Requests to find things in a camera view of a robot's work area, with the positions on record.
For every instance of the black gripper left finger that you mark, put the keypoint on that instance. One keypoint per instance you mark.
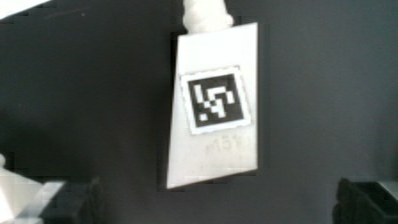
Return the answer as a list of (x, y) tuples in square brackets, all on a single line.
[(76, 204)]

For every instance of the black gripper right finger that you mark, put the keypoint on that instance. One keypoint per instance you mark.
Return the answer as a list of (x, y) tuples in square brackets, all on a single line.
[(366, 202)]

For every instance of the white stool leg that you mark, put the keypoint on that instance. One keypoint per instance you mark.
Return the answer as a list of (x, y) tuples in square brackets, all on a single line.
[(213, 123), (25, 197)]

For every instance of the white tag sheet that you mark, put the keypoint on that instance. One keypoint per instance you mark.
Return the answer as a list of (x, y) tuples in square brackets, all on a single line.
[(12, 6)]

